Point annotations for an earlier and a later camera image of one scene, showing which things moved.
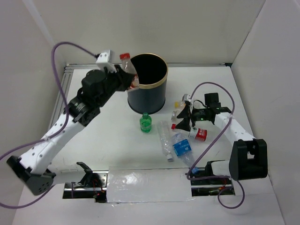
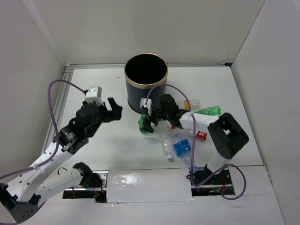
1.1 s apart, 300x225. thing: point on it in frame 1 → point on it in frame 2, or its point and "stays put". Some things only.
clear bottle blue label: [182, 147] stays put
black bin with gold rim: [151, 70] stays put
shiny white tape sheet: [146, 184] stays put
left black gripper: [125, 78] → [116, 115]
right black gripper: [185, 113] → [147, 123]
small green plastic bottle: [146, 123] stays put
